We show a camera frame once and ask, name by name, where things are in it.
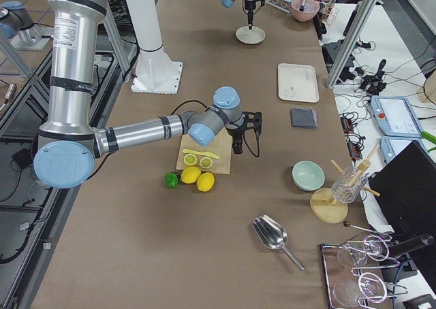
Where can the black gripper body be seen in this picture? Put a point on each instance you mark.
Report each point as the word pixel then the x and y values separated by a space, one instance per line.
pixel 236 133
pixel 250 3

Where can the beige round plate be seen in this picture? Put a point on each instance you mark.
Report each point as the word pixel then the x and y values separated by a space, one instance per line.
pixel 250 35

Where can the cream rabbit tray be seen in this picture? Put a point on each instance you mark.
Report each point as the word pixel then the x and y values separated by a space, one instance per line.
pixel 297 83

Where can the black metal tray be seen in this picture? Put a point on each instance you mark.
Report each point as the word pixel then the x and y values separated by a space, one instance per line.
pixel 350 287

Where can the bamboo cutting board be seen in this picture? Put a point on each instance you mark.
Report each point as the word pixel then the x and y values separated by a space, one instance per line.
pixel 221 146

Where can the yellow plastic knife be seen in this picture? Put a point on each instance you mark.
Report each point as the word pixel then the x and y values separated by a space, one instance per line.
pixel 201 153

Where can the upper lemon half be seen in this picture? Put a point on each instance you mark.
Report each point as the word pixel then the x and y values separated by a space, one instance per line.
pixel 205 162

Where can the lemon half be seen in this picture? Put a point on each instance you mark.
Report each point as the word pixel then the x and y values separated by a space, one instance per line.
pixel 190 160
pixel 205 162

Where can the whole lemon outer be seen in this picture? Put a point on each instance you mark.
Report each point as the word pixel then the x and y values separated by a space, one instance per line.
pixel 205 182

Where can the lower lemon half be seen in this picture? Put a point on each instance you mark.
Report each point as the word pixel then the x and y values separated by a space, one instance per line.
pixel 190 160

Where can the grey folded cloth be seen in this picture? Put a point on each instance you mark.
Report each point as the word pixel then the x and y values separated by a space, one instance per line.
pixel 303 118

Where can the pink bowl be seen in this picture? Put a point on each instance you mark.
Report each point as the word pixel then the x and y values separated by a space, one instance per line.
pixel 311 8

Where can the whole lemon near lime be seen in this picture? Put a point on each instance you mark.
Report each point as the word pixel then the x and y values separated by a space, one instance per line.
pixel 190 175

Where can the green lime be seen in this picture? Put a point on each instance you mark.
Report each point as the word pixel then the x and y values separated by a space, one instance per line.
pixel 171 180

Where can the mint green bowl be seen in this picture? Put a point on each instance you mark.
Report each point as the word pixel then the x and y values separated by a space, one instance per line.
pixel 308 175

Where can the bottle rack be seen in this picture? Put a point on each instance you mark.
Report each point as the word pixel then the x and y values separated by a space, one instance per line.
pixel 327 12

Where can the metal scoop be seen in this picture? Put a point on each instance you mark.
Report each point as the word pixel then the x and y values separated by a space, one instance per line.
pixel 274 237

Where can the clear glass cup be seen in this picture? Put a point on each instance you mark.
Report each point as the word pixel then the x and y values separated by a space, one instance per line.
pixel 345 191

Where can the lower teach pendant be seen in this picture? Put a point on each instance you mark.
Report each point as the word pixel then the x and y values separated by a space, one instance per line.
pixel 391 146

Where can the teach pendant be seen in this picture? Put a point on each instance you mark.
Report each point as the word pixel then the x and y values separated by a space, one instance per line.
pixel 391 146
pixel 395 116

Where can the upper teach pendant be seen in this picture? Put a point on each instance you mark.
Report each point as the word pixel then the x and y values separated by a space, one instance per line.
pixel 395 116

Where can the black monitor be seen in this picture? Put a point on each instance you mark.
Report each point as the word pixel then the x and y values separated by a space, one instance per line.
pixel 407 191

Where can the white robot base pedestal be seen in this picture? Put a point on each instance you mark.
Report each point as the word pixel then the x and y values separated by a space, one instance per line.
pixel 155 71

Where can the aluminium frame post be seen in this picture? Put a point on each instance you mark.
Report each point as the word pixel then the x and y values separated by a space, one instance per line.
pixel 363 13

